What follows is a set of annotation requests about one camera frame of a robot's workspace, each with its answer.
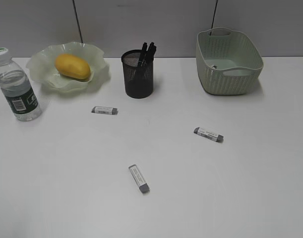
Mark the grey eraser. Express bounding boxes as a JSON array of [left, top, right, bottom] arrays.
[[91, 106, 118, 115], [193, 127, 224, 143], [128, 164, 150, 194]]

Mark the black marker pen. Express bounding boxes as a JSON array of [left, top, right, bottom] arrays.
[[137, 42, 148, 67], [146, 45, 157, 64], [139, 42, 155, 67]]

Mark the grey eraser front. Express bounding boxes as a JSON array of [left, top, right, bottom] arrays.
[[128, 164, 150, 194]]

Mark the yellow mango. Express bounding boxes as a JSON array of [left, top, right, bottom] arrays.
[[55, 54, 91, 80]]

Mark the clear water bottle green label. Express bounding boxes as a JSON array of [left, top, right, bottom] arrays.
[[0, 48, 42, 121]]

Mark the black mesh pen holder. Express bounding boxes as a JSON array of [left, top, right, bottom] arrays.
[[121, 50, 153, 99]]

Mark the pale green woven basket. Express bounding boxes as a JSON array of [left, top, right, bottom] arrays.
[[196, 27, 264, 96]]

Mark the pale green wavy plate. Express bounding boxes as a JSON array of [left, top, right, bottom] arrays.
[[26, 42, 110, 94]]

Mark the black wall cable right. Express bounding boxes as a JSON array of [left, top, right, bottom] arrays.
[[210, 0, 219, 29]]

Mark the black wall cable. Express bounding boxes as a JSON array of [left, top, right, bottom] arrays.
[[72, 0, 84, 43], [210, 0, 219, 29]]

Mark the black wall cable left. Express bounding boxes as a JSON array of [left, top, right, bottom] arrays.
[[72, 0, 84, 43]]

